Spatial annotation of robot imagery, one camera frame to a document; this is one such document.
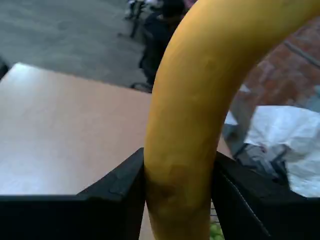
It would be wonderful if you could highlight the yellow toy banana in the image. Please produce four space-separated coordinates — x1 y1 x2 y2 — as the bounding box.
143 0 320 240

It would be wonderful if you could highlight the person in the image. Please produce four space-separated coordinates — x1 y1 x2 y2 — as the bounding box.
138 0 187 91

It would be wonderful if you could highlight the round green toy fruit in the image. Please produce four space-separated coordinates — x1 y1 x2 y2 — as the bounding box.
209 221 225 240

